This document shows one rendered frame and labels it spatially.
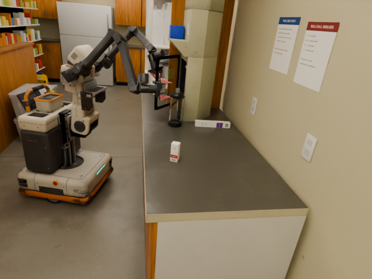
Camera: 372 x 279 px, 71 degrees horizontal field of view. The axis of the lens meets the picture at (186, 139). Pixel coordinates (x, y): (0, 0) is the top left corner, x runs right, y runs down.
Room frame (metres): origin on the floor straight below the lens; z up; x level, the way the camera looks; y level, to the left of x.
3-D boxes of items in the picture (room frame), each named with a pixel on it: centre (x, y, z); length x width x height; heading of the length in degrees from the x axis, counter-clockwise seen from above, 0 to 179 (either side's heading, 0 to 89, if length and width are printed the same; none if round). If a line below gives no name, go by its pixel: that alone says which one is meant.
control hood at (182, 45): (2.01, 0.13, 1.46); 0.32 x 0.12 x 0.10; 12
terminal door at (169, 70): (2.04, 0.19, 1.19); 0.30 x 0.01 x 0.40; 151
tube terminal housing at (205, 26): (2.05, -0.05, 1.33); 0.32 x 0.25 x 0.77; 12
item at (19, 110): (3.32, 2.04, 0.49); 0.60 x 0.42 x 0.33; 12
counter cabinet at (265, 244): (1.87, -0.03, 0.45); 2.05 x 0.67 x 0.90; 12
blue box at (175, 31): (2.11, 0.15, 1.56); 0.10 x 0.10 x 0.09; 12
